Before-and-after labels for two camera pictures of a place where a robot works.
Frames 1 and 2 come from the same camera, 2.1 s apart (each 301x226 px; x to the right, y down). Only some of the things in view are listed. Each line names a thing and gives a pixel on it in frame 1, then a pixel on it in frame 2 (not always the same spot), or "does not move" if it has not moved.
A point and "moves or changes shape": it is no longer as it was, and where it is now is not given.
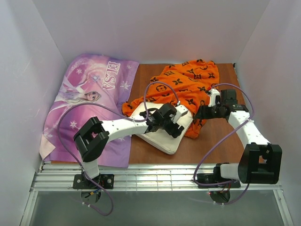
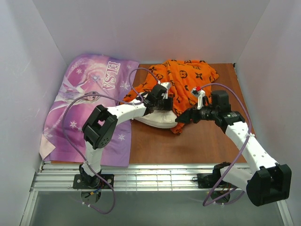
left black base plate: [106, 181] does not move
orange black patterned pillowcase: [187, 84] moves or changes shape
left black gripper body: [171, 125] to [168, 103]
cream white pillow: [159, 138] moves or changes shape
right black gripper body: [203, 113] does not move
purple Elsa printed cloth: [93, 85] does not move
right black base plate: [215, 178] does not move
